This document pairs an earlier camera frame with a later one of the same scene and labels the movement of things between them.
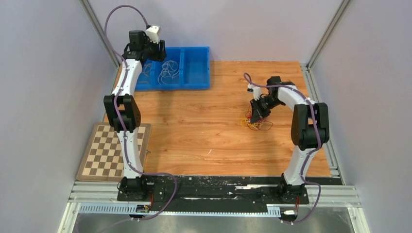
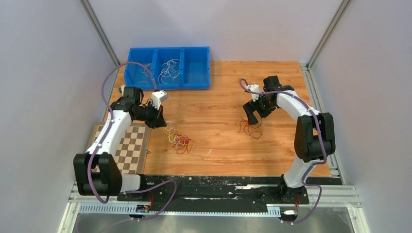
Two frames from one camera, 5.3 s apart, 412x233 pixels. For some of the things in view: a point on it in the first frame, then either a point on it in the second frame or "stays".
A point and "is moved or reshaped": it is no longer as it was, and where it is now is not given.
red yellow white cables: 263,124 is moved or reshaped
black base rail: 177,192 stays
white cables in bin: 169,68 stays
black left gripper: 161,55 to 158,121
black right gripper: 257,113 stays
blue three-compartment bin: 184,68 stays
